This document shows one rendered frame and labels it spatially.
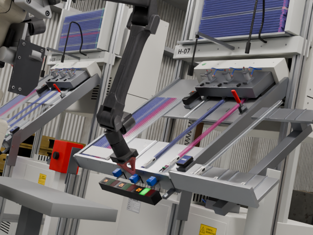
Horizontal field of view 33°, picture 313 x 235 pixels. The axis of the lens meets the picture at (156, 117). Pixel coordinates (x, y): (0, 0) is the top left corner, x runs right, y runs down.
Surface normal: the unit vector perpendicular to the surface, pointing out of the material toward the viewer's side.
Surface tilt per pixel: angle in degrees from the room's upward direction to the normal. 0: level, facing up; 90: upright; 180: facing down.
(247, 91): 134
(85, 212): 90
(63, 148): 90
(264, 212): 90
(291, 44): 90
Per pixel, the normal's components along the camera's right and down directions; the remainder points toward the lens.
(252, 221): -0.76, -0.20
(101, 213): 0.67, 0.07
